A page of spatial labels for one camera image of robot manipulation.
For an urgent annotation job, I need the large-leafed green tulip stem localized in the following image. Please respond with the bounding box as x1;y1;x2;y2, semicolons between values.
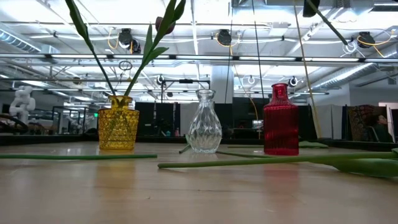
64;0;116;96

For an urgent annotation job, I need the thin green stem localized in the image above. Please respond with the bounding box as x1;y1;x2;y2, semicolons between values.
0;153;159;161

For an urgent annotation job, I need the red glass vase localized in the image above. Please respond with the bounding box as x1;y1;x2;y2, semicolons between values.
263;83;300;157

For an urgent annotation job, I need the clear glass vase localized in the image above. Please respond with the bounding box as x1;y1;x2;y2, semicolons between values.
185;89;223;154

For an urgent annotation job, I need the yellow glass vase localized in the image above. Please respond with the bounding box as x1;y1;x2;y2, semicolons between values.
98;95;141;151

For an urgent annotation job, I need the black partition panel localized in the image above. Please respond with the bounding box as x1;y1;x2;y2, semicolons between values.
213;97;315;141
136;101;182;138

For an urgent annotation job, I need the patterned hanging cloth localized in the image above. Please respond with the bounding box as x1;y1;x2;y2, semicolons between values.
347;104;389;142

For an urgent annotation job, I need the long ceiling light bar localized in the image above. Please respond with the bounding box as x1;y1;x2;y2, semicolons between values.
0;52;398;64

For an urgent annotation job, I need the person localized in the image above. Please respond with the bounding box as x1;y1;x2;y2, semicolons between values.
368;114;393;143

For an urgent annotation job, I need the yellow hanging cable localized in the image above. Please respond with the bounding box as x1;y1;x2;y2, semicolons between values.
291;0;323;139

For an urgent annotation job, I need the black ceiling cable reel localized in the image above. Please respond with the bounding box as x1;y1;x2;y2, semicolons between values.
357;30;376;49
118;27;142;54
216;29;233;47

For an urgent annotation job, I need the black hanging cable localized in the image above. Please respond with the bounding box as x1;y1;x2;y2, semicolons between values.
251;0;266;105

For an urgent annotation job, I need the black background stand frame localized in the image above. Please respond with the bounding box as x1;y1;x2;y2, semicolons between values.
160;78;211;105

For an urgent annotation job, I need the hanging coiled cable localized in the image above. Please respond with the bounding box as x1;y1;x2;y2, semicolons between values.
118;60;134;72

